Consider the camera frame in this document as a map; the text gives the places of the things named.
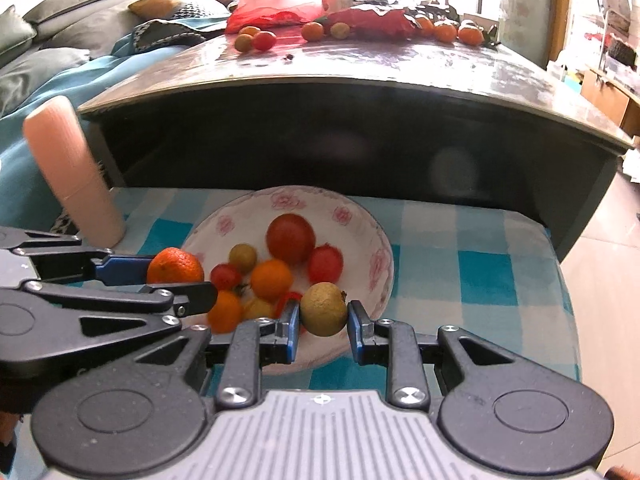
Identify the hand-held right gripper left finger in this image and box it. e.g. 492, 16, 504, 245
132, 304, 302, 409

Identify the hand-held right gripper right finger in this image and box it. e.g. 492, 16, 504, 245
347, 300, 517, 410

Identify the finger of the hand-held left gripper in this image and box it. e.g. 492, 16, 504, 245
22, 281, 219, 350
0, 226, 156, 286

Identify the large orange-red tomato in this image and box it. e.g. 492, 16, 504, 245
265, 213, 317, 266

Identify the white plate pink floral rim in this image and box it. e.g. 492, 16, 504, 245
181, 186, 396, 377

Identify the houndstooth patterned cloth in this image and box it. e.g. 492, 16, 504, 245
50, 210, 81, 235

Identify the pink ribbed cylinder container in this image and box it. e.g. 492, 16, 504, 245
22, 96, 127, 250

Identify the blue checkered tablecloth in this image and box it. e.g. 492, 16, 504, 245
107, 186, 583, 396

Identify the dark glossy table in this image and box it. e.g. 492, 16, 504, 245
77, 25, 640, 266

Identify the dark patterned cushion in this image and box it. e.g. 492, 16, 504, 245
131, 19, 211, 53

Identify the grey sofa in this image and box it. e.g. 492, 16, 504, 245
0, 0, 231, 116

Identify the mustard cushion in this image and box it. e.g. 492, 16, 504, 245
127, 0, 193, 18

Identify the black and white patterned cushion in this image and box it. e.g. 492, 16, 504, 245
167, 1, 231, 21

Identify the long wooden low cabinet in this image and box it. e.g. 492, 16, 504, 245
580, 62, 640, 136

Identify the dark woven basket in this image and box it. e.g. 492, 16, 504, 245
605, 35, 638, 68

